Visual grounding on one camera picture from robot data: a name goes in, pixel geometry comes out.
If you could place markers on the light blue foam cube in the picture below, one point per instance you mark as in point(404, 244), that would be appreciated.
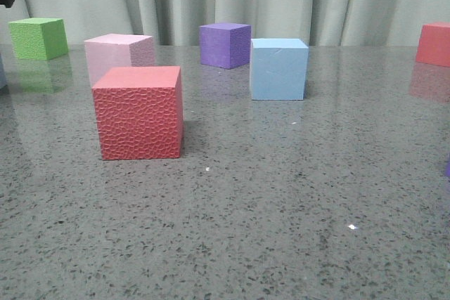
point(278, 69)
point(3, 81)

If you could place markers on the green foam cube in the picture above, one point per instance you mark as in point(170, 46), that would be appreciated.
point(38, 38)

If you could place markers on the pink foam cube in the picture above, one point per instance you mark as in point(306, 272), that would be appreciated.
point(117, 50)

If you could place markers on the red textured foam cube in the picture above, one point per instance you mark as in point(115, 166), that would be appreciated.
point(139, 112)

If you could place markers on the purple foam cube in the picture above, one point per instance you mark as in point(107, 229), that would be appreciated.
point(225, 45)

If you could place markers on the red foam cube far right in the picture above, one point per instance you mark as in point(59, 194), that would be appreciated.
point(433, 46)

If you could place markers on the purple cube at right edge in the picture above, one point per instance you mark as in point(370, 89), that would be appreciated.
point(447, 168)

